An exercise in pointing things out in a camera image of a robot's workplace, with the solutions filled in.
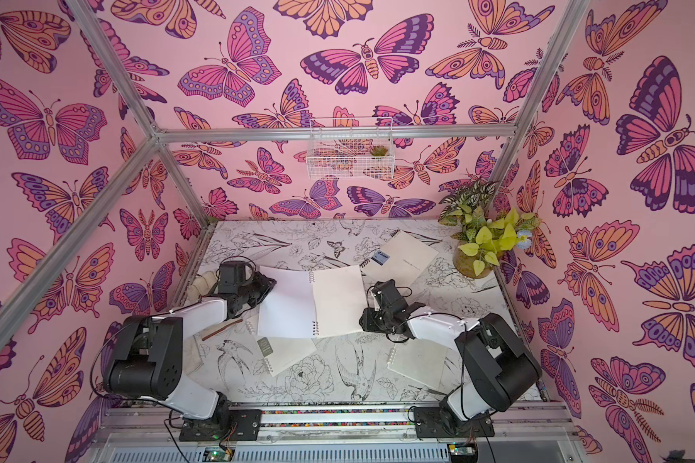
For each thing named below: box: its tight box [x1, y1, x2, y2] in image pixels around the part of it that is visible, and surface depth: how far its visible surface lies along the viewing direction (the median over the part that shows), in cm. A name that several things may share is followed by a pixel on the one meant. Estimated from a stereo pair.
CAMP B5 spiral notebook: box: [360, 229, 441, 288], surface depth 109 cm
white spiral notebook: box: [257, 264, 364, 339], surface depth 94 cm
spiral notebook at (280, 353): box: [244, 315, 318, 377], surface depth 89 cm
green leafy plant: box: [437, 179, 542, 277], surface depth 88 cm
